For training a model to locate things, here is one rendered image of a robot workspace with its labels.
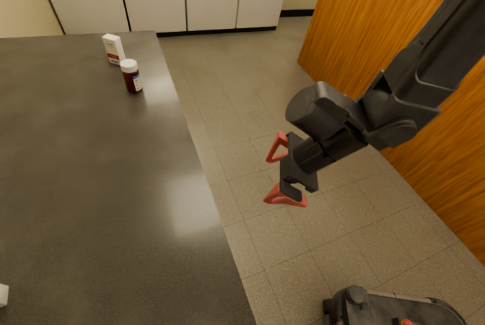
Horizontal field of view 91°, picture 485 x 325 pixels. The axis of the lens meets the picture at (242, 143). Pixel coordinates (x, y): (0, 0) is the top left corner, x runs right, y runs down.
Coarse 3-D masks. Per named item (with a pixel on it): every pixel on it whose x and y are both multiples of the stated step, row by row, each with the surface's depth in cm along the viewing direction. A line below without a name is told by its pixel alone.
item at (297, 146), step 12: (288, 144) 43; (300, 144) 40; (312, 144) 38; (300, 156) 39; (312, 156) 38; (324, 156) 38; (300, 168) 40; (312, 168) 39; (288, 180) 39; (300, 180) 39; (312, 180) 41; (312, 192) 41
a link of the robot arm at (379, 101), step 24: (456, 0) 22; (480, 0) 20; (432, 24) 24; (456, 24) 22; (480, 24) 21; (408, 48) 27; (432, 48) 24; (456, 48) 23; (480, 48) 23; (384, 72) 31; (408, 72) 26; (432, 72) 25; (456, 72) 25; (384, 96) 31; (408, 96) 27; (432, 96) 27; (384, 120) 30
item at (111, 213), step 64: (0, 64) 76; (64, 64) 80; (0, 128) 61; (64, 128) 63; (128, 128) 66; (0, 192) 50; (64, 192) 52; (128, 192) 54; (192, 192) 56; (0, 256) 43; (64, 256) 44; (128, 256) 46; (192, 256) 47; (0, 320) 38; (64, 320) 38; (128, 320) 40; (192, 320) 41
